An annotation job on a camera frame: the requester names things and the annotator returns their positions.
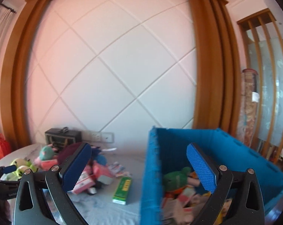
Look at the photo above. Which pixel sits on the wooden wall frame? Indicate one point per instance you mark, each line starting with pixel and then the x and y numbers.
pixel 207 51

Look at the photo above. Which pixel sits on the pink blister packets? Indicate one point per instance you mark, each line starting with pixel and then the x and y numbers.
pixel 119 170

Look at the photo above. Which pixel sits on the black curtain rod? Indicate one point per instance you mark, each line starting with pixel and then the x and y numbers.
pixel 9 8

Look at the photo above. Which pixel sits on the black clip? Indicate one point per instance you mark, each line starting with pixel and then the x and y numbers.
pixel 64 129

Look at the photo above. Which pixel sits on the white paper strip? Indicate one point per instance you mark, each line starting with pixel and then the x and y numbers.
pixel 108 149

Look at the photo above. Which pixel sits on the white wall socket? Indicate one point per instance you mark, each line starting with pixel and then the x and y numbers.
pixel 91 135
pixel 107 137

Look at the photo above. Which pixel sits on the red bag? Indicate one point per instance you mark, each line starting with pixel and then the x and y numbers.
pixel 2 146

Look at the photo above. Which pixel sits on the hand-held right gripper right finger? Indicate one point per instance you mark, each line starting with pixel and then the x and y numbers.
pixel 201 168

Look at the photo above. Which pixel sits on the green duck plush toy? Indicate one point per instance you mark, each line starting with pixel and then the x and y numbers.
pixel 175 178

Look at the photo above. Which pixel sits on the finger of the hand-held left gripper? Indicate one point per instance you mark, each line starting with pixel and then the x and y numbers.
pixel 10 183
pixel 9 169

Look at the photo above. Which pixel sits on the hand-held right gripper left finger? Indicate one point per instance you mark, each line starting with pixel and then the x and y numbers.
pixel 77 166

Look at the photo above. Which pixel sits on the dark decorated box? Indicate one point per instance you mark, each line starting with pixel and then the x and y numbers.
pixel 61 137

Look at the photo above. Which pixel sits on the blue plush toy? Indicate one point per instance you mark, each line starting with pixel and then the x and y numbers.
pixel 102 159

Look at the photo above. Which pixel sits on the lime green plush toy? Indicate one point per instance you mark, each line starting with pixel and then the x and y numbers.
pixel 21 166

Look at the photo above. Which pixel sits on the blue plastic crate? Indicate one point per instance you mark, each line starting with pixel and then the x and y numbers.
pixel 226 150

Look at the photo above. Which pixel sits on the patterned rolled mat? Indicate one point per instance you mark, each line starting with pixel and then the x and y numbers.
pixel 248 107

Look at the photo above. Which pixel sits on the teal plush toy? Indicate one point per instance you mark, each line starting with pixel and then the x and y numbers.
pixel 47 152

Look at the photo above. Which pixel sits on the green medicine box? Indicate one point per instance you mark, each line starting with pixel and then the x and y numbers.
pixel 121 189

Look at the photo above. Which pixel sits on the wooden glass partition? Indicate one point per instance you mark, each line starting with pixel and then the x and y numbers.
pixel 268 86

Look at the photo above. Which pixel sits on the maroon cloth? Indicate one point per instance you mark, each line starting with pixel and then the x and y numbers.
pixel 66 153

